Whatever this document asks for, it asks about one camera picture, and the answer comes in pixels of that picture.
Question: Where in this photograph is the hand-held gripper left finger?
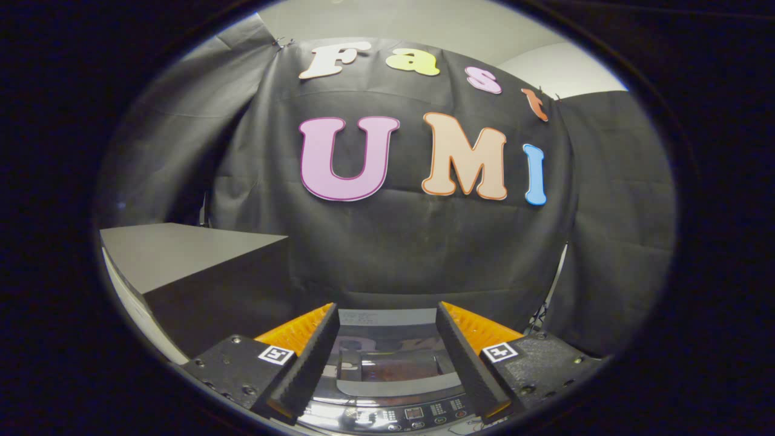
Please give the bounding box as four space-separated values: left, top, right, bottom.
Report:
182 303 340 424

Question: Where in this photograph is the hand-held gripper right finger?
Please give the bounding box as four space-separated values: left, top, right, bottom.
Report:
436 301 609 421

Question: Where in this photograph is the grey cabinet with dark top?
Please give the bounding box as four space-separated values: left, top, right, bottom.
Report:
100 222 291 364

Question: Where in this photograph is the grey washing machine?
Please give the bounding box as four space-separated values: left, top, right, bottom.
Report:
291 306 491 436

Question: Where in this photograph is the black backdrop cloth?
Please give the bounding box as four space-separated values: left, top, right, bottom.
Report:
97 36 678 358

